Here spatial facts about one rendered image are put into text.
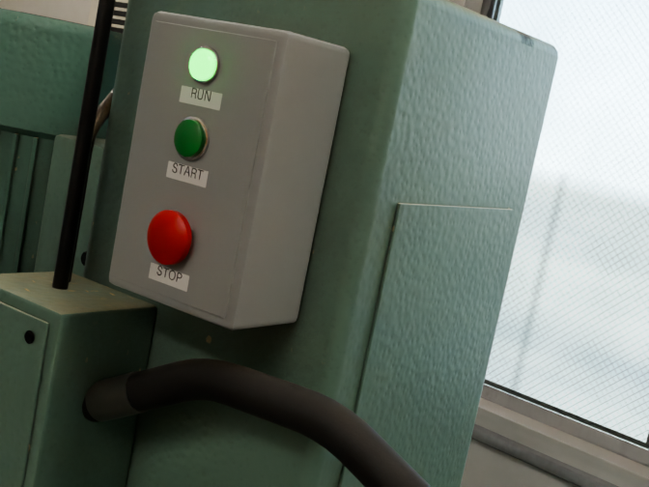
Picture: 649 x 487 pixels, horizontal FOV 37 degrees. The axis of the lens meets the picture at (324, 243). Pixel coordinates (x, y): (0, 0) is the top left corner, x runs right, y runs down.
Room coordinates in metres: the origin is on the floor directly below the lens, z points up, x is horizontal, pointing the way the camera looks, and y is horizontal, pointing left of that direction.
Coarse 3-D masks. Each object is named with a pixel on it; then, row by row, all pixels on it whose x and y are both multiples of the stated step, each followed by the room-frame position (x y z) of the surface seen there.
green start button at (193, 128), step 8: (184, 120) 0.53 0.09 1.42; (192, 120) 0.53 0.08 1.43; (200, 120) 0.53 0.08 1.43; (184, 128) 0.53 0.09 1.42; (192, 128) 0.52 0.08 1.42; (200, 128) 0.52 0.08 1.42; (176, 136) 0.53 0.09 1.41; (184, 136) 0.53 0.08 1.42; (192, 136) 0.52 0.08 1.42; (200, 136) 0.52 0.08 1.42; (208, 136) 0.52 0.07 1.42; (176, 144) 0.53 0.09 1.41; (184, 144) 0.53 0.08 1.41; (192, 144) 0.52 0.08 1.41; (200, 144) 0.52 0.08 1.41; (208, 144) 0.52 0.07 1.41; (184, 152) 0.53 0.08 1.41; (192, 152) 0.52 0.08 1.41; (200, 152) 0.52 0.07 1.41; (192, 160) 0.53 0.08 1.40
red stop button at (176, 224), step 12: (156, 216) 0.53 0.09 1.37; (168, 216) 0.52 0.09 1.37; (180, 216) 0.52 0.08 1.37; (156, 228) 0.53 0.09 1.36; (168, 228) 0.52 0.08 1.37; (180, 228) 0.52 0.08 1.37; (156, 240) 0.52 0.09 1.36; (168, 240) 0.52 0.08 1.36; (180, 240) 0.52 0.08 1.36; (156, 252) 0.52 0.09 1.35; (168, 252) 0.52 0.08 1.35; (180, 252) 0.52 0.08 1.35; (168, 264) 0.52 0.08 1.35
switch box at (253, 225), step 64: (256, 64) 0.51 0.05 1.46; (320, 64) 0.53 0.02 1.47; (256, 128) 0.51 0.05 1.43; (320, 128) 0.54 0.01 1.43; (128, 192) 0.55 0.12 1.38; (192, 192) 0.53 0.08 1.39; (256, 192) 0.51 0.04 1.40; (320, 192) 0.55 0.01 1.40; (128, 256) 0.55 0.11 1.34; (192, 256) 0.52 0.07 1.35; (256, 256) 0.51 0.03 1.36; (256, 320) 0.52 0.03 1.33
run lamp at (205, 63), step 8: (200, 48) 0.53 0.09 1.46; (208, 48) 0.53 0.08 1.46; (192, 56) 0.53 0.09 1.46; (200, 56) 0.53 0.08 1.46; (208, 56) 0.52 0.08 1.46; (216, 56) 0.52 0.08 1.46; (192, 64) 0.53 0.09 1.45; (200, 64) 0.52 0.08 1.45; (208, 64) 0.52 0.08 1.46; (216, 64) 0.52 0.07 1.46; (192, 72) 0.53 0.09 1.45; (200, 72) 0.52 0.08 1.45; (208, 72) 0.52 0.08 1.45; (216, 72) 0.52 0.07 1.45; (200, 80) 0.53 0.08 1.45; (208, 80) 0.53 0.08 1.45
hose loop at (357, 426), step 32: (96, 384) 0.58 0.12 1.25; (128, 384) 0.56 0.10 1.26; (160, 384) 0.54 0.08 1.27; (192, 384) 0.53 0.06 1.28; (224, 384) 0.52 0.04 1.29; (256, 384) 0.51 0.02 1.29; (288, 384) 0.51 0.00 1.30; (96, 416) 0.57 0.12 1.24; (288, 416) 0.50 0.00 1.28; (320, 416) 0.49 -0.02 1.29; (352, 416) 0.49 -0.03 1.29; (352, 448) 0.48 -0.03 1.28; (384, 448) 0.48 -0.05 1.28; (384, 480) 0.47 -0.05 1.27; (416, 480) 0.47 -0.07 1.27
